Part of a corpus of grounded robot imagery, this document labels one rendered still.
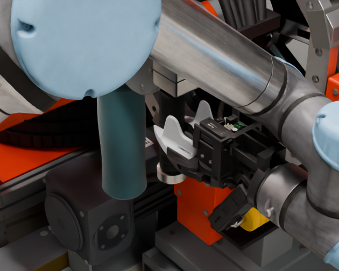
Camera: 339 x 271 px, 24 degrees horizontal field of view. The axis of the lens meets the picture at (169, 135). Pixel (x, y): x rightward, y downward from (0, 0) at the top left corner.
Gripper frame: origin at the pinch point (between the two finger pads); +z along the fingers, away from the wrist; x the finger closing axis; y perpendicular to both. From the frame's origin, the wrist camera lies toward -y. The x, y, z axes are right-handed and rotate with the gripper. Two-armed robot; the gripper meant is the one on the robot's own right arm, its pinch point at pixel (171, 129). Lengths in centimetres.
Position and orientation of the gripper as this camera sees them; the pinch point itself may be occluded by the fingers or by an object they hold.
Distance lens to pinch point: 110.9
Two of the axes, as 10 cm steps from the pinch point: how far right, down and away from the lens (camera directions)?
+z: -6.3, -4.5, 6.3
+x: -7.7, 3.7, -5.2
